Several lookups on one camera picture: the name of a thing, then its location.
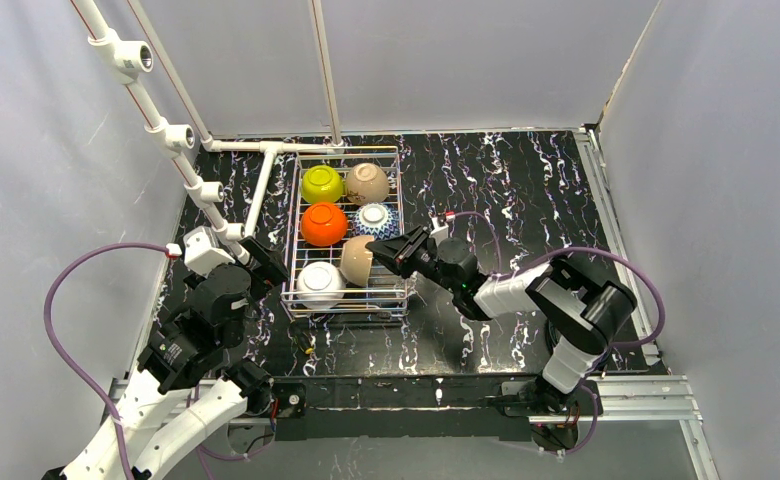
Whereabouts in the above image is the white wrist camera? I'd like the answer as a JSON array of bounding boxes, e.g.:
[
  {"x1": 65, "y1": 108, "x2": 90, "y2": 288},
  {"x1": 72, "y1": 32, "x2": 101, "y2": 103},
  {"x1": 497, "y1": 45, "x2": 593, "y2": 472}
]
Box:
[
  {"x1": 430, "y1": 211, "x2": 455, "y2": 245},
  {"x1": 182, "y1": 226, "x2": 234, "y2": 277}
]

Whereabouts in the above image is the yellow-green plastic bowl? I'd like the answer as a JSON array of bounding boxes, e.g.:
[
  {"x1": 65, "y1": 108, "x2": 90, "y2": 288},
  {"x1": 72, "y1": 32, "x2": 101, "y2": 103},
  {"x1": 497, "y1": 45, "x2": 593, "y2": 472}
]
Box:
[{"x1": 300, "y1": 165, "x2": 344, "y2": 204}]

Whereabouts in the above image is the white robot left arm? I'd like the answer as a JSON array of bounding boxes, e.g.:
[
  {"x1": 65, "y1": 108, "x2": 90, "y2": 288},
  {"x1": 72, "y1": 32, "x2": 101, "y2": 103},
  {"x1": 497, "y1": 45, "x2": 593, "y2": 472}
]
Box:
[{"x1": 43, "y1": 237, "x2": 289, "y2": 479}]

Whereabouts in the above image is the white pvc pipe frame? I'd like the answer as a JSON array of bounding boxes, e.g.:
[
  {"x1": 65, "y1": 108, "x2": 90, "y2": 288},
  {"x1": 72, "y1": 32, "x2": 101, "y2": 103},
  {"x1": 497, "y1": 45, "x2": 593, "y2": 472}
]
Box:
[{"x1": 71, "y1": 1, "x2": 343, "y2": 253}]

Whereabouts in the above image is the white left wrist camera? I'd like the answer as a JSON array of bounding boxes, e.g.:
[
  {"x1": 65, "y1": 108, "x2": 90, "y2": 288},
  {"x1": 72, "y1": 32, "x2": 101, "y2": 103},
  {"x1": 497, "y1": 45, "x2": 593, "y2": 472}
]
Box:
[{"x1": 182, "y1": 226, "x2": 234, "y2": 277}]

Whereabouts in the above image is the white ceramic bowl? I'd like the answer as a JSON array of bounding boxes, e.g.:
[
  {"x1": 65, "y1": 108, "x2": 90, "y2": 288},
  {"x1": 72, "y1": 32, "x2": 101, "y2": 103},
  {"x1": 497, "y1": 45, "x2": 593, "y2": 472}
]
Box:
[
  {"x1": 296, "y1": 261, "x2": 345, "y2": 310},
  {"x1": 300, "y1": 202, "x2": 348, "y2": 247}
]

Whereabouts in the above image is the white wire dish rack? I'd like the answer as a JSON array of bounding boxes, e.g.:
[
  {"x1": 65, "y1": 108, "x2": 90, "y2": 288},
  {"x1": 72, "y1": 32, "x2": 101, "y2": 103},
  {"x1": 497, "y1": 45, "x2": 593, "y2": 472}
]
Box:
[{"x1": 281, "y1": 146, "x2": 409, "y2": 318}]

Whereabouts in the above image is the white striped bottom bowl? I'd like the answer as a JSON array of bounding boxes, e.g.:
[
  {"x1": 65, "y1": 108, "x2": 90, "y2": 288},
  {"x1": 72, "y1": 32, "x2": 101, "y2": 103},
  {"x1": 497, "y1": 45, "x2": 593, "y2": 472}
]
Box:
[{"x1": 340, "y1": 235, "x2": 375, "y2": 287}]

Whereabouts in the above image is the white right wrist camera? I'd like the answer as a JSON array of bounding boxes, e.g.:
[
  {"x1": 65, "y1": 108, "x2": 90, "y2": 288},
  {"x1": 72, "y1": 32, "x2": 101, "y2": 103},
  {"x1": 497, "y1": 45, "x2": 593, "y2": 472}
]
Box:
[{"x1": 430, "y1": 211, "x2": 455, "y2": 245}]

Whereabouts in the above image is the beige ceramic bowl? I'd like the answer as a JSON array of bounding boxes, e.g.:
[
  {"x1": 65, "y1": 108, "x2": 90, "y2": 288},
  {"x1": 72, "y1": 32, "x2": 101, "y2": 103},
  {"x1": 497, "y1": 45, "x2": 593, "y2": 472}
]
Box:
[{"x1": 345, "y1": 163, "x2": 390, "y2": 206}]

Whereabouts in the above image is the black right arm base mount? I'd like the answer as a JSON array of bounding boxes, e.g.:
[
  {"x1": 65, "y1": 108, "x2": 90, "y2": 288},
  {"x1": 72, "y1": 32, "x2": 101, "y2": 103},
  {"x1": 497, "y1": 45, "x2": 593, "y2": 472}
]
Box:
[{"x1": 485, "y1": 378, "x2": 581, "y2": 453}]

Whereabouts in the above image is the black yellow screwdriver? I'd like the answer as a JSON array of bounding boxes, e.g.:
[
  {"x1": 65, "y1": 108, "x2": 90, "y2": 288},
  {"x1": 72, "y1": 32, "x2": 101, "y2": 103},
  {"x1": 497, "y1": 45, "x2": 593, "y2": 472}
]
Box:
[{"x1": 288, "y1": 322, "x2": 315, "y2": 356}]

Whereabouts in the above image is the aluminium base frame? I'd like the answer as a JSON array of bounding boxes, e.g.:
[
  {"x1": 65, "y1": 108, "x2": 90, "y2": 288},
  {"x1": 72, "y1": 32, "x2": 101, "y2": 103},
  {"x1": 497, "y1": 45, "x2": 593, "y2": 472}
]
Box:
[{"x1": 88, "y1": 125, "x2": 723, "y2": 480}]

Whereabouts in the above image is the blue white patterned bowl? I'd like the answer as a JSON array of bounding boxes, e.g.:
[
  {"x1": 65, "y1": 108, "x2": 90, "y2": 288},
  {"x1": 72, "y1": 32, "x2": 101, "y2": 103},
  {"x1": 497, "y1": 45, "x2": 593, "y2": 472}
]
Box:
[{"x1": 352, "y1": 203, "x2": 401, "y2": 240}]

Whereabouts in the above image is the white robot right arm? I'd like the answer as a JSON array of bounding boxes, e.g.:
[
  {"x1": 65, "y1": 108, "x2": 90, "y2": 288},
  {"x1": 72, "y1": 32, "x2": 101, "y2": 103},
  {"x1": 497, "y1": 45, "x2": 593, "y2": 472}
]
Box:
[{"x1": 366, "y1": 227, "x2": 637, "y2": 400}]

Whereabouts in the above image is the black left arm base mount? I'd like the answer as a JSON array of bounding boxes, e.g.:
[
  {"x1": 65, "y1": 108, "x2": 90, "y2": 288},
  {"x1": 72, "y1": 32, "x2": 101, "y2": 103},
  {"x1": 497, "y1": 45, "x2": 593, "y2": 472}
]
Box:
[{"x1": 227, "y1": 382, "x2": 307, "y2": 457}]

